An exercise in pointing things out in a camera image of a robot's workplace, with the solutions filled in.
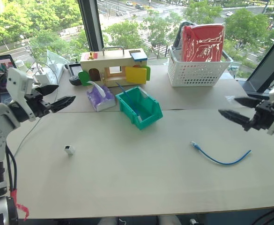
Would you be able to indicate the red plastic-wrapped package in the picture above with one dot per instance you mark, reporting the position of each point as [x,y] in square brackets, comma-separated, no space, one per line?
[204,44]

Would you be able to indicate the dark window pillar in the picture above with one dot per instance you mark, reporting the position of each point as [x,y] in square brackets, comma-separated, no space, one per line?
[90,23]

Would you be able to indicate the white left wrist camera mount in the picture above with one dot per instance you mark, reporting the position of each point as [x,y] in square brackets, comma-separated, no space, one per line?
[16,82]

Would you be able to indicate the black round device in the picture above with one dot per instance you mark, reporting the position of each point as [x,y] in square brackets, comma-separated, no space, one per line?
[74,80]

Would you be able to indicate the purple tissue pack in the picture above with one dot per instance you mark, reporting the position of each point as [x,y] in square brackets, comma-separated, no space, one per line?
[104,103]

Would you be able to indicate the clear plastic bag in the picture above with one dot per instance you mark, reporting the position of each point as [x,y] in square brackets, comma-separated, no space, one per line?
[53,59]

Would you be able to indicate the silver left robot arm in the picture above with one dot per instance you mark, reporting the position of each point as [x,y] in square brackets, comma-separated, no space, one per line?
[1,114]

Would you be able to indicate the small white cube connector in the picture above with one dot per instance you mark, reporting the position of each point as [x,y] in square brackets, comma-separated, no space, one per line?
[70,151]

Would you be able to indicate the blue box lid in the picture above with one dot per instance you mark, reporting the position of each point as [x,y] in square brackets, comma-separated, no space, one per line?
[138,56]

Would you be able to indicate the wooden latch box toy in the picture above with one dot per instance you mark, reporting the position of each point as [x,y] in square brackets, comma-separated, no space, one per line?
[108,61]

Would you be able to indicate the yellow box door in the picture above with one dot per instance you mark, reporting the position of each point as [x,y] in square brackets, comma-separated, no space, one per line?
[136,75]

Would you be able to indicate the green plastic storage bin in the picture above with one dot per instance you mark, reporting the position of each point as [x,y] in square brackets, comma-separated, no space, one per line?
[150,122]

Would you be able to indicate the black handheld screen controller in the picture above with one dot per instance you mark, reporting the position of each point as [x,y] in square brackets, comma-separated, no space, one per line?
[75,69]

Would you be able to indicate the white perforated plastic basket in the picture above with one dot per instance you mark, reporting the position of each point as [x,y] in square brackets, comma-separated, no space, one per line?
[197,75]

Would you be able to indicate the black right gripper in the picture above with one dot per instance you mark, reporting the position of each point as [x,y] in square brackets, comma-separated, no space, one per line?
[263,116]

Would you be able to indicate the dark slanted window frame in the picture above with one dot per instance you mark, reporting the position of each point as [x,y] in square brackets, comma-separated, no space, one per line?
[265,70]

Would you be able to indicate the red tape strip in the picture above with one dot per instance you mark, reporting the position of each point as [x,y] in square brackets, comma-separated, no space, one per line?
[15,194]

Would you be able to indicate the green arched box door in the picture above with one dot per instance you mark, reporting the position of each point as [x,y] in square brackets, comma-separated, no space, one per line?
[83,78]

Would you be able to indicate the black bag in basket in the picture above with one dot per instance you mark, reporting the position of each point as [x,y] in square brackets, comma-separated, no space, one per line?
[177,37]

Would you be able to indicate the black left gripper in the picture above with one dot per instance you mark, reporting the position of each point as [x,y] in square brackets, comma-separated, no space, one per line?
[37,106]

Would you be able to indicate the white power strip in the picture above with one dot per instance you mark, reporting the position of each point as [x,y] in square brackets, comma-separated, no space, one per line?
[47,75]

